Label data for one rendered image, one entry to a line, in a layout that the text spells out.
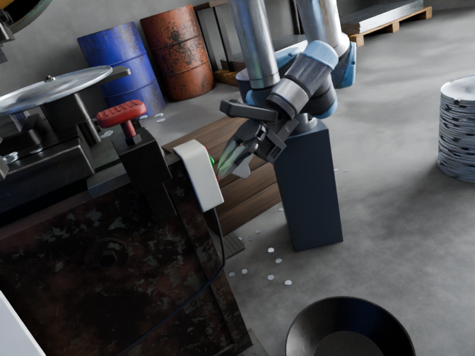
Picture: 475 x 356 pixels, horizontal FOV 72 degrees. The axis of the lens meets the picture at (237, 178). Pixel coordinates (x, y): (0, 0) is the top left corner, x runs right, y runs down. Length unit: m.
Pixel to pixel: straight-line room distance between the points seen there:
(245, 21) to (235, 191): 0.75
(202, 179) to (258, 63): 0.32
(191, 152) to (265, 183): 0.83
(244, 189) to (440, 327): 0.79
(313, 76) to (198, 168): 0.30
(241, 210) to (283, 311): 0.49
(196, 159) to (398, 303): 0.73
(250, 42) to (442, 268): 0.86
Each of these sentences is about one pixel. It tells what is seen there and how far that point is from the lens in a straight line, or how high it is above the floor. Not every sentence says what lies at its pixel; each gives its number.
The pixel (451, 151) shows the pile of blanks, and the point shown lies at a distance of 1.57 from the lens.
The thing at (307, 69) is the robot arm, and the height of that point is 0.69.
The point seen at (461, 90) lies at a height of 0.33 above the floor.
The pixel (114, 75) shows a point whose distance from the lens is 0.78.
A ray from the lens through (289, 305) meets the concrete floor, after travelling 1.10.
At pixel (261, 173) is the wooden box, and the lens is 1.39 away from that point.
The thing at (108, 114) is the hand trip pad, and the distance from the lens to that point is 0.51.
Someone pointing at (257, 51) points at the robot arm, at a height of 0.73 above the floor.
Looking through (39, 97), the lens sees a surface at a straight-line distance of 0.78.
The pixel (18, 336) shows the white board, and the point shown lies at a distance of 0.72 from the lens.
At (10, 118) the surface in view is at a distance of 0.79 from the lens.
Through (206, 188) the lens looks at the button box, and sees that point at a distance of 0.66.
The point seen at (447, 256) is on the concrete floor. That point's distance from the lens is 1.24.
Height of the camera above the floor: 0.86
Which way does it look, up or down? 29 degrees down
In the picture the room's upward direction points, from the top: 17 degrees counter-clockwise
